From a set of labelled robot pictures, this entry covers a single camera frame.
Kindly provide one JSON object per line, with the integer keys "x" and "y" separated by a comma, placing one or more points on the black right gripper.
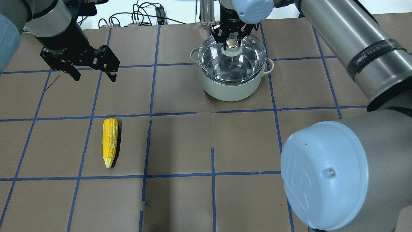
{"x": 228, "y": 18}

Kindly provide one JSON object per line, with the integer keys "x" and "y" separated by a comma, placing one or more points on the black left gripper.
{"x": 66, "y": 39}

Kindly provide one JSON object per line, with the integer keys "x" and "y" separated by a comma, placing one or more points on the glass pot lid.
{"x": 235, "y": 65}

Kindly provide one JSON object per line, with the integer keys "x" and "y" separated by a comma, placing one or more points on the yellow corn cob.
{"x": 109, "y": 141}

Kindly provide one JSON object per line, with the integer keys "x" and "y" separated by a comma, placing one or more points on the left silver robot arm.
{"x": 54, "y": 23}

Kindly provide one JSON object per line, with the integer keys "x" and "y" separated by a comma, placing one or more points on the pale green cooking pot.
{"x": 231, "y": 93}

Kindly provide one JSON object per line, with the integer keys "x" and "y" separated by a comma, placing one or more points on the brown paper table cover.
{"x": 180, "y": 129}

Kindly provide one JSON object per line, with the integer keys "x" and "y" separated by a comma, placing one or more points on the aluminium frame post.
{"x": 207, "y": 14}

